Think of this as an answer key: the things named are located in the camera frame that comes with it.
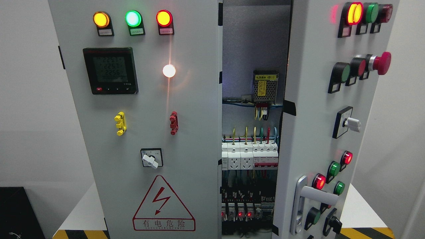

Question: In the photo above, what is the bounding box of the grey cabinet door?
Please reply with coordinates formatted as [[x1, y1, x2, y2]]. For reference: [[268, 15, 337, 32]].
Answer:
[[48, 0, 222, 239], [271, 0, 399, 239]]

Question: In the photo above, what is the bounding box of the red indicator lamp left door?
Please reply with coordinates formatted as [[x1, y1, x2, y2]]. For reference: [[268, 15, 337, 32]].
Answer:
[[155, 9, 173, 28]]

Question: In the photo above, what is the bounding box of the green indicator lamp left door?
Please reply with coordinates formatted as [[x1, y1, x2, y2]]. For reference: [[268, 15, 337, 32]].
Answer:
[[125, 10, 142, 27]]

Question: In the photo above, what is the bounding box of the yellow indicator lamp left door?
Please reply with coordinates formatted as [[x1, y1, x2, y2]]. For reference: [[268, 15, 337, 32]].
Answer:
[[93, 11, 111, 28]]

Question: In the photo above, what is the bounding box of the white socket breaker row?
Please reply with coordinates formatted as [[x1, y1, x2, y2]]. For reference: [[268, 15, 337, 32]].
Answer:
[[221, 141, 278, 171]]

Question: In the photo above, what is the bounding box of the metal mesh power supply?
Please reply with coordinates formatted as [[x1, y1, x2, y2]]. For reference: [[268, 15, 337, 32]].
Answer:
[[252, 70, 279, 103]]

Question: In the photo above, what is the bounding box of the white glowing lamp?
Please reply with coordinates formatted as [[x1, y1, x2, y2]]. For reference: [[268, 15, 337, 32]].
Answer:
[[162, 64, 176, 78]]

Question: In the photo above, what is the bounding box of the relay terminal row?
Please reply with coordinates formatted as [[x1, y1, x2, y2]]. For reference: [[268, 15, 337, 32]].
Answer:
[[219, 187, 275, 221]]

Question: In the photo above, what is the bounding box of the grey cabinet body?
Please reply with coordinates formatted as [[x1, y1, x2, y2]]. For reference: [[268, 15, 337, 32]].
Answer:
[[219, 0, 291, 239]]

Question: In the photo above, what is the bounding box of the red electric warning sticker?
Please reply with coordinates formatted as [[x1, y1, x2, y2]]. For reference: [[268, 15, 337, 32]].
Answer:
[[132, 175, 196, 231]]

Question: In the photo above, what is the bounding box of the black digital power meter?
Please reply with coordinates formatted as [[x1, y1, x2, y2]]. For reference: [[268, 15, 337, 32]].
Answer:
[[83, 47, 138, 95]]

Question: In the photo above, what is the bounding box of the red mushroom emergency button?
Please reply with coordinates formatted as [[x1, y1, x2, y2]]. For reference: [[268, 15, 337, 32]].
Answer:
[[365, 51, 392, 75]]

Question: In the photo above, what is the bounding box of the red terminal post pair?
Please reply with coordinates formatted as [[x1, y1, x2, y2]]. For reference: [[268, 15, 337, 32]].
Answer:
[[169, 111, 179, 135]]

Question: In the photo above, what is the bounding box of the yellow terminal post pair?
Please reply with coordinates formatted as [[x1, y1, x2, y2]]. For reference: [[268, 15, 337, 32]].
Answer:
[[114, 112, 127, 136]]

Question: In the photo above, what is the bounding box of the silver door handle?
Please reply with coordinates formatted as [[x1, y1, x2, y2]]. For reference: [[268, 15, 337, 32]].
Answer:
[[290, 176, 339, 235]]

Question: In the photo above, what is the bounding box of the right door rotary switch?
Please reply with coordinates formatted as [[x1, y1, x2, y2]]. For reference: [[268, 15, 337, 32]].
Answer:
[[332, 106, 361, 139]]

